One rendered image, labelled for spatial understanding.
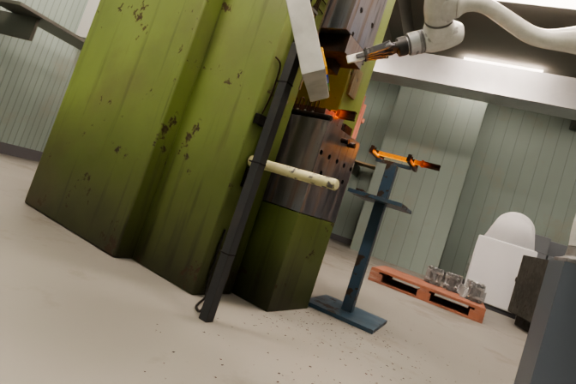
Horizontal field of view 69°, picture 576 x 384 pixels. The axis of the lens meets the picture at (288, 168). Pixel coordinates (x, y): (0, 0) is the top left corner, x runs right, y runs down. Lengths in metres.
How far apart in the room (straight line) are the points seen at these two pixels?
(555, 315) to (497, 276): 4.36
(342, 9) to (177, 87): 0.88
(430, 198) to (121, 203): 6.37
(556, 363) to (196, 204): 1.42
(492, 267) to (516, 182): 3.34
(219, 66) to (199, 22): 0.24
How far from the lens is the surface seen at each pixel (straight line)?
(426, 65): 6.46
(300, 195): 1.94
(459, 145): 8.02
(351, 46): 2.18
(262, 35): 2.00
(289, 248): 1.95
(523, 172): 9.01
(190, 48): 2.15
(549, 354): 1.59
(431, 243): 7.81
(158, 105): 2.13
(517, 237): 5.97
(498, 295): 5.92
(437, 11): 1.67
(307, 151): 1.97
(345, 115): 2.12
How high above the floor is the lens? 0.51
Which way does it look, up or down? 4 degrees up
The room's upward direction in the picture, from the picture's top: 18 degrees clockwise
